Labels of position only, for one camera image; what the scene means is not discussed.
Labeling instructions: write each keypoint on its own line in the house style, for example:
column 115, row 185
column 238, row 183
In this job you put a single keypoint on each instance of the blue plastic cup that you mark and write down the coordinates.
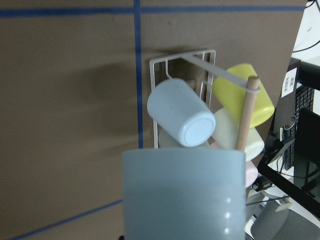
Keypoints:
column 176, row 107
column 184, row 194

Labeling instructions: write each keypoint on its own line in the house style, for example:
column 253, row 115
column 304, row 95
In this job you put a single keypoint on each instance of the cream plastic cup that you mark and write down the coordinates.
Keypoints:
column 226, row 134

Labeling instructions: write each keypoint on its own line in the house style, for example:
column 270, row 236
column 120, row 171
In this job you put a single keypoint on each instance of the yellow plastic cup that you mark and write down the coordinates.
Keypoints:
column 232, row 97

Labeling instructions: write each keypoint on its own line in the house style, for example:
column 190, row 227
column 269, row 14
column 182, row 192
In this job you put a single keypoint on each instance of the grey plastic cup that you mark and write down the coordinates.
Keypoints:
column 167, row 141

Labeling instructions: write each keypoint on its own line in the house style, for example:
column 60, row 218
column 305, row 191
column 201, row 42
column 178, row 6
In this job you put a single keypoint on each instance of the black box with label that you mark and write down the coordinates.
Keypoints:
column 284, row 118

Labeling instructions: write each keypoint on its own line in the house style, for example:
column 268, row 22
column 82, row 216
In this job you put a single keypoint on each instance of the white wire cup rack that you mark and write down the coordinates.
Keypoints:
column 198, row 69

